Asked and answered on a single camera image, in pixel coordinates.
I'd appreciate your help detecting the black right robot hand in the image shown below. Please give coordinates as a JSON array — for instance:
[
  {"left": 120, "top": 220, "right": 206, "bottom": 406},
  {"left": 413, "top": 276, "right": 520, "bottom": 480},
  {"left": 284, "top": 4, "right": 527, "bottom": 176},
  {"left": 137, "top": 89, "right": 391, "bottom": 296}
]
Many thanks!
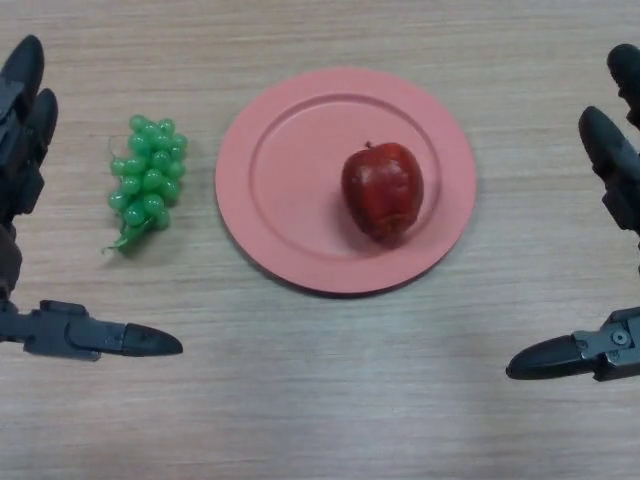
[{"left": 504, "top": 43, "right": 640, "bottom": 382}]

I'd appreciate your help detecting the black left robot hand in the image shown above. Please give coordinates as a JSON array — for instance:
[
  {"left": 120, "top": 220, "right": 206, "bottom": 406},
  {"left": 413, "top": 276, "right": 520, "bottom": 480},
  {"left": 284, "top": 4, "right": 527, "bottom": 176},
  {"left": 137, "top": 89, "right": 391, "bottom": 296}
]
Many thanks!
[{"left": 0, "top": 34, "right": 184, "bottom": 362}]

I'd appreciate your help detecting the red apple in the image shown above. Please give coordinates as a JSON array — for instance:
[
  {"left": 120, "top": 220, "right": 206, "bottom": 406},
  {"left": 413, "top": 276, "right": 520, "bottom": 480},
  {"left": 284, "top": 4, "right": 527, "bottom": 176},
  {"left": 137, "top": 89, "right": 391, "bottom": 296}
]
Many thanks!
[{"left": 341, "top": 140, "right": 425, "bottom": 246}]

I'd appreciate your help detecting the pink round plate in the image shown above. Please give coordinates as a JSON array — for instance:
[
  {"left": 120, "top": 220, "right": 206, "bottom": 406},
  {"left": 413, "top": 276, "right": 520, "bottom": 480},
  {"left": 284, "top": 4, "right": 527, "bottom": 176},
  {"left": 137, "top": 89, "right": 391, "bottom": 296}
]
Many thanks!
[{"left": 215, "top": 68, "right": 476, "bottom": 297}]

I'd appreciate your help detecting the green grape bunch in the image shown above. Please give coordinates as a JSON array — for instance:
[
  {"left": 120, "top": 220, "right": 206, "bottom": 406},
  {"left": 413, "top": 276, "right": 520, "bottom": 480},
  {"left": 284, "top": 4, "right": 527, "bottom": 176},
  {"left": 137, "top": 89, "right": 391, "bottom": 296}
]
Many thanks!
[{"left": 102, "top": 114, "right": 189, "bottom": 256}]

